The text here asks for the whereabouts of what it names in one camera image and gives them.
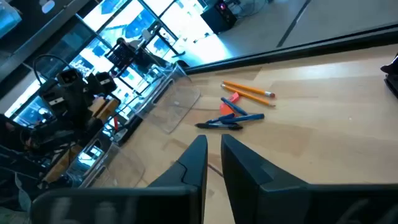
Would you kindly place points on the black mesh office chair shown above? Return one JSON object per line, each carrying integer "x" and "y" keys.
{"x": 120, "y": 56}

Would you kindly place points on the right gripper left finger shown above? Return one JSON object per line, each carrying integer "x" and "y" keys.
{"x": 186, "y": 174}

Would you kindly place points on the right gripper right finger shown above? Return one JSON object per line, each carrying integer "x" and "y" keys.
{"x": 248, "y": 186}

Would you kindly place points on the pink eraser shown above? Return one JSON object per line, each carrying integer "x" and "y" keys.
{"x": 234, "y": 97}

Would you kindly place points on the plain blue pen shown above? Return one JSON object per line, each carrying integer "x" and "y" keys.
{"x": 248, "y": 118}

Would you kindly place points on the black aluminium table frame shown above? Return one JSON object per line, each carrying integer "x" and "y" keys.
{"x": 280, "y": 51}

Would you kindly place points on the black speaker box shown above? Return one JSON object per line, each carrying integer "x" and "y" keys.
{"x": 217, "y": 17}

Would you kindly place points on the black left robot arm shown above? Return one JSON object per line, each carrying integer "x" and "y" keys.
{"x": 71, "y": 96}

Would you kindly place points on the black pen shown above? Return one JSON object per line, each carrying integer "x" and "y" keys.
{"x": 217, "y": 126}

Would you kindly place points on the orange wooden pencil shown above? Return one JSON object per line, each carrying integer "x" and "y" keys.
{"x": 248, "y": 89}
{"x": 245, "y": 95}

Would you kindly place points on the red eraser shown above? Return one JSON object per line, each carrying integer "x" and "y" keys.
{"x": 224, "y": 109}

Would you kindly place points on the black angular table-top device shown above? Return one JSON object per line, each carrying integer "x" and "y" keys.
{"x": 392, "y": 81}

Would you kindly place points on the clear plastic bin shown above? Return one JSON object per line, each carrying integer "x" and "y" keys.
{"x": 124, "y": 168}
{"x": 174, "y": 102}

